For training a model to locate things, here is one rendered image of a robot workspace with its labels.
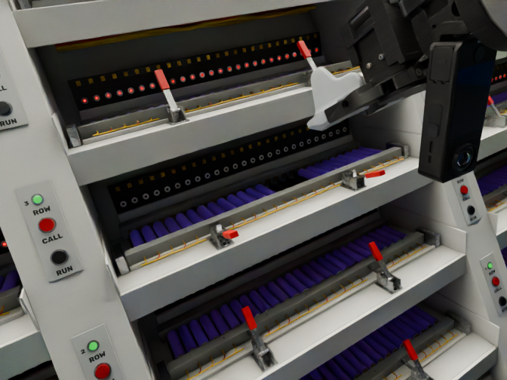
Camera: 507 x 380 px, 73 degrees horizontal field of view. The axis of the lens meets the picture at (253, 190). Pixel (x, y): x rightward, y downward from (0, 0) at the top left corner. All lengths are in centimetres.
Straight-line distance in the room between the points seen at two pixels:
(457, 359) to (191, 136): 66
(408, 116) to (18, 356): 74
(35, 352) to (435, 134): 50
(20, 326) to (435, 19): 55
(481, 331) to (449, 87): 66
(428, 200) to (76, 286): 66
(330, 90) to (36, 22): 40
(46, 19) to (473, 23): 49
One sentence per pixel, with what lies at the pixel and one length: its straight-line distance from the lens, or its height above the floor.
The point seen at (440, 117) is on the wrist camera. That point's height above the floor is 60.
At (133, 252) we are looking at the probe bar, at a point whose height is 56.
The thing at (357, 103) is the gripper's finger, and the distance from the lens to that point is 32.
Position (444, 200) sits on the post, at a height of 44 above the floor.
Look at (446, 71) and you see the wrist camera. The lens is 30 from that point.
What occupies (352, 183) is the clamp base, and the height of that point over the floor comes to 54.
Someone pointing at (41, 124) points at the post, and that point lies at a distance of 52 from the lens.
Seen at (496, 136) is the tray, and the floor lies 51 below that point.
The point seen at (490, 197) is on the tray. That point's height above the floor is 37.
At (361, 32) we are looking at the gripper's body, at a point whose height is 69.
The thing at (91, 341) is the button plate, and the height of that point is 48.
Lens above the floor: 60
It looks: 1 degrees down
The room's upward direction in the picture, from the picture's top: 20 degrees counter-clockwise
